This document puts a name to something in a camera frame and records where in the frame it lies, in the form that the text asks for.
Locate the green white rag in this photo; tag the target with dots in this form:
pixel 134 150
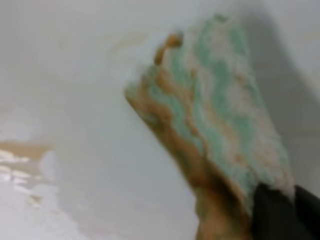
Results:
pixel 201 100

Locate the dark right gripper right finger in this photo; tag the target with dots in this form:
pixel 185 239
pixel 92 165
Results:
pixel 306 215

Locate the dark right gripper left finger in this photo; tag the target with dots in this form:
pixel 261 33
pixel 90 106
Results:
pixel 275 218

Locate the brown coffee stain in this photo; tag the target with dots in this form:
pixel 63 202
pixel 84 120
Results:
pixel 23 160

